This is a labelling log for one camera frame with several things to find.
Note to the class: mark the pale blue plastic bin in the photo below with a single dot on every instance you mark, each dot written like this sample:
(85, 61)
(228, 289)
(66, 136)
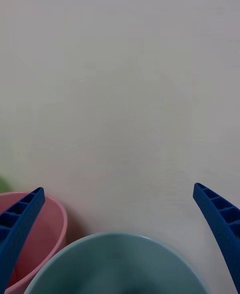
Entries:
(120, 264)

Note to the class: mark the pink plastic bin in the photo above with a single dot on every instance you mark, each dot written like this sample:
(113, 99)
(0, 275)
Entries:
(47, 229)

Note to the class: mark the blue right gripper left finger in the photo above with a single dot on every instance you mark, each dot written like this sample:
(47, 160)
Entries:
(17, 239)

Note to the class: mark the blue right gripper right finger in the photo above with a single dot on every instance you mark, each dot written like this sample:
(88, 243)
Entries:
(225, 234)

